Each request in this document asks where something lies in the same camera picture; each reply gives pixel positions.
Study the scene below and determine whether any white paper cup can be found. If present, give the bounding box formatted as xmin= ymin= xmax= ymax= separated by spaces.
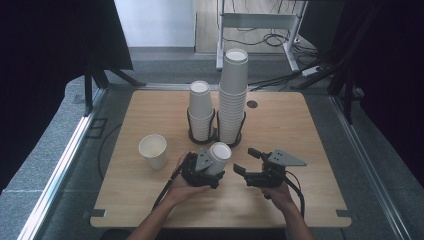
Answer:
xmin=138 ymin=133 xmax=169 ymax=171
xmin=203 ymin=141 xmax=233 ymax=177

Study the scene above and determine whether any black metal stand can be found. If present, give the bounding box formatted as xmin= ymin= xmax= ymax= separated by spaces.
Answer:
xmin=83 ymin=59 xmax=148 ymax=118
xmin=328 ymin=66 xmax=364 ymax=125

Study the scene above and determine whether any hand-held gripper cable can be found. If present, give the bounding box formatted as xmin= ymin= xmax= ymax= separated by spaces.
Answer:
xmin=283 ymin=170 xmax=306 ymax=219
xmin=151 ymin=153 xmax=189 ymax=211

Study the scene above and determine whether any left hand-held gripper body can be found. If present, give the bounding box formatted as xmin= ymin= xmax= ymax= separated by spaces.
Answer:
xmin=181 ymin=148 xmax=217 ymax=188

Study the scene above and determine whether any white metal desk frame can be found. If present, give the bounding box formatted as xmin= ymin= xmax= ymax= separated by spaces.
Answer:
xmin=215 ymin=0 xmax=309 ymax=73

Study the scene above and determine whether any thin black floor cable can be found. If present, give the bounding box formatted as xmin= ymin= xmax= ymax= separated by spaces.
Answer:
xmin=97 ymin=123 xmax=123 ymax=181

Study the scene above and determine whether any short stack of paper cups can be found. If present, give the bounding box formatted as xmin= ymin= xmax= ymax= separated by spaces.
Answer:
xmin=187 ymin=80 xmax=216 ymax=142

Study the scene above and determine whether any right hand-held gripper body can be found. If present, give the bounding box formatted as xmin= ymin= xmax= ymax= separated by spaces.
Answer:
xmin=244 ymin=148 xmax=308 ymax=188

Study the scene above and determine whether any right hand-held gripper cable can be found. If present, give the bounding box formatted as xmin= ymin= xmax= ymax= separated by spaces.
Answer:
xmin=283 ymin=170 xmax=306 ymax=219

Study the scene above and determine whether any black floor cables bundle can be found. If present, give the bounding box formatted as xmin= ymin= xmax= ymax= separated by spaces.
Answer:
xmin=248 ymin=29 xmax=334 ymax=93

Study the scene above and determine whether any person's left hand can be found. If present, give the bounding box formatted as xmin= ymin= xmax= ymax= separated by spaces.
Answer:
xmin=166 ymin=151 xmax=212 ymax=206

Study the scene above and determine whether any grey table corner bracket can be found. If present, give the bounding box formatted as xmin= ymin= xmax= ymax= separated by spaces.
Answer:
xmin=81 ymin=208 xmax=107 ymax=219
xmin=335 ymin=209 xmax=359 ymax=219

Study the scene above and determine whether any person's right hand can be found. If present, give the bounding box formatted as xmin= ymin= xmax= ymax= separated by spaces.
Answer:
xmin=260 ymin=181 xmax=297 ymax=213

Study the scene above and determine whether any white power strip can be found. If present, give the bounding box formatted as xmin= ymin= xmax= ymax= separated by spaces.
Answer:
xmin=301 ymin=65 xmax=323 ymax=78

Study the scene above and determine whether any tall stack of paper cups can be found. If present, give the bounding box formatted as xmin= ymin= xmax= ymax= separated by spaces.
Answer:
xmin=218 ymin=48 xmax=249 ymax=145

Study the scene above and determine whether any left hand-held gripper cable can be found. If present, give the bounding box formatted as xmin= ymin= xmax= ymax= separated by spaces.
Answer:
xmin=151 ymin=153 xmax=189 ymax=211

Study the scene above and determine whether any black wire cup holder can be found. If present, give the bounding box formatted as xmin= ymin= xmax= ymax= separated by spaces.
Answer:
xmin=186 ymin=109 xmax=247 ymax=149

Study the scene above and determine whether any black curtain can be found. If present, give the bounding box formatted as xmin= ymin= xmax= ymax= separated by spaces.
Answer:
xmin=0 ymin=0 xmax=134 ymax=193
xmin=298 ymin=0 xmax=424 ymax=188

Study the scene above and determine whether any aluminium floor rail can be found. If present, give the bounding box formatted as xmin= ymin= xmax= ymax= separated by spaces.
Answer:
xmin=328 ymin=94 xmax=414 ymax=240
xmin=16 ymin=88 xmax=108 ymax=240

